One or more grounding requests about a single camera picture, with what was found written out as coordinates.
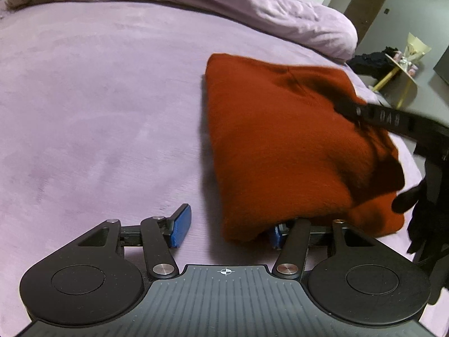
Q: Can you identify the red knit cardigan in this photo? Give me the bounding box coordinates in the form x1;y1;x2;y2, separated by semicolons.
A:
205;54;405;242

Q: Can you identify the black clothes pile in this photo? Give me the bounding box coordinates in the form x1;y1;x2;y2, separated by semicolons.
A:
347;46;399;81

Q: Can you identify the black gloved right hand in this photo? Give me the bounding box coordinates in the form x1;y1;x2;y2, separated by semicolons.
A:
391;178;436;254

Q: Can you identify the yellow-legged side table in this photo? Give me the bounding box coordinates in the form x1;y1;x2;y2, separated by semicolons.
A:
369;54;418;109

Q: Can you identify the dark television screen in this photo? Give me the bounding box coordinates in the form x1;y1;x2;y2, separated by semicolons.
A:
434;47;449;85

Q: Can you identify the cream paper bouquet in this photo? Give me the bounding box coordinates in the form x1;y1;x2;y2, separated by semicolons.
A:
400;33;432;71

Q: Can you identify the purple bed sheet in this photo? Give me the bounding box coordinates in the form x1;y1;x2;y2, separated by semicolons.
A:
0;1;449;337

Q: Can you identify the purple rolled duvet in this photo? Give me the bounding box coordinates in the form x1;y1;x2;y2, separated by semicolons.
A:
4;0;359;63

